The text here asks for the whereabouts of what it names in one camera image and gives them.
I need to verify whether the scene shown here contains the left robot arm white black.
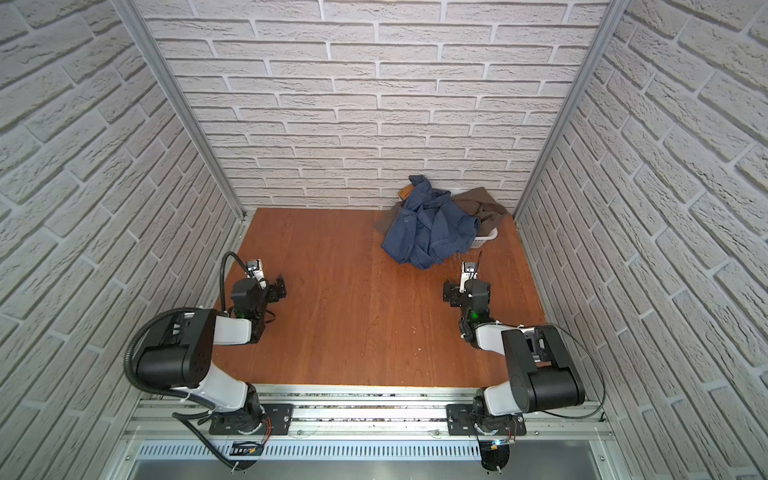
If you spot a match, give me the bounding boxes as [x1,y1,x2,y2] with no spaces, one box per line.
[124,276,293,436]

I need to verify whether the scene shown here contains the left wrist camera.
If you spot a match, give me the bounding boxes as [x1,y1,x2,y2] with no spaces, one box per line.
[246,259,268,290]

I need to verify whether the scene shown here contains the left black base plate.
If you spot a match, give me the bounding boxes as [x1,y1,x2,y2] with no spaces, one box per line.
[209,403,294,436]

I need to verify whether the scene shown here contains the brown trousers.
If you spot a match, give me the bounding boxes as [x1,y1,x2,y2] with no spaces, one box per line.
[374,187,508,237]

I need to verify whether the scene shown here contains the white plastic laundry basket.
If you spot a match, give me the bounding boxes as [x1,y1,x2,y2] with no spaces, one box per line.
[470,228,498,249]

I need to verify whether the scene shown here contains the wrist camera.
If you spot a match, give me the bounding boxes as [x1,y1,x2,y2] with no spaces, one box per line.
[246,259,268,290]
[459,253,482,293]

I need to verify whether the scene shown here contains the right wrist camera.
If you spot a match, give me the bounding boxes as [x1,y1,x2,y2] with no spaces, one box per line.
[459,253,482,293]

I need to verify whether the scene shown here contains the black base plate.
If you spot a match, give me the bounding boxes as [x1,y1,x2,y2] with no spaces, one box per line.
[446,404,527,438]
[209,403,294,436]

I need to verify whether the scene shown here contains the aluminium mounting rail frame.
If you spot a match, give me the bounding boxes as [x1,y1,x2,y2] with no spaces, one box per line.
[98,383,631,480]

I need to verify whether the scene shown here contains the thin black cable right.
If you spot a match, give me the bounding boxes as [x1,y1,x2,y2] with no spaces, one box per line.
[527,323,607,421]

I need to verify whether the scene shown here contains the corner aluminium post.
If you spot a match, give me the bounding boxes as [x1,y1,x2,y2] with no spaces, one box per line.
[512,0,631,220]
[112,0,247,222]

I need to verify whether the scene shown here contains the right corner aluminium post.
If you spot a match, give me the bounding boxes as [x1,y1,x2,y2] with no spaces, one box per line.
[512,0,631,220]

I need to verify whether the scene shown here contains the blue denim jeans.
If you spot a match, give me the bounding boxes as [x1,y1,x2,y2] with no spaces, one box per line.
[381,175,480,270]

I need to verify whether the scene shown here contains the black corrugated cable left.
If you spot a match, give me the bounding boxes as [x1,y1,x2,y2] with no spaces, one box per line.
[122,251,253,472]

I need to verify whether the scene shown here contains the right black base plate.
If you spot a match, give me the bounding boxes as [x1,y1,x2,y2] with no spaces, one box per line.
[446,404,527,438]

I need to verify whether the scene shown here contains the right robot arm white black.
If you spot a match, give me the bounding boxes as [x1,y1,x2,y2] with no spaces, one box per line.
[442,279,586,434]

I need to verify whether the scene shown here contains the left corner aluminium post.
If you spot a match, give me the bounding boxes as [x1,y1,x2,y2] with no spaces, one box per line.
[112,0,247,222]

